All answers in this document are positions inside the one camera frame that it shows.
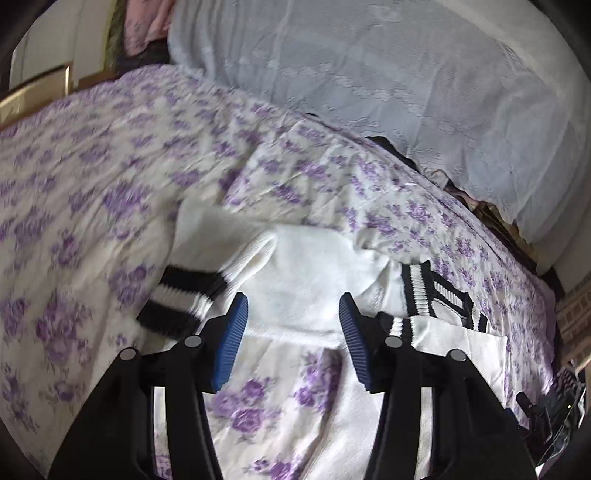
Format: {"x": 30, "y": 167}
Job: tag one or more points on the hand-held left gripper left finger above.
{"x": 231, "y": 342}

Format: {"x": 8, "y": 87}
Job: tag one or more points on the purple floral bedsheet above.
{"x": 92, "y": 184}

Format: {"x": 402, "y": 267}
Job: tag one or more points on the beige patterned cloth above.
{"x": 575, "y": 318}

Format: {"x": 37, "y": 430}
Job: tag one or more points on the pink floral cloth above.
{"x": 147, "y": 23}

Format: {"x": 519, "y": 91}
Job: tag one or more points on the white lace cloth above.
{"x": 392, "y": 69}

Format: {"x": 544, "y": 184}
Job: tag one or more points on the golden wooden frame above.
{"x": 32, "y": 97}

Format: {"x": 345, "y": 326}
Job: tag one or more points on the white sweater with black stripes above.
{"x": 314, "y": 277}

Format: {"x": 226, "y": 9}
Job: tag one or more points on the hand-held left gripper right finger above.
{"x": 355, "y": 342}

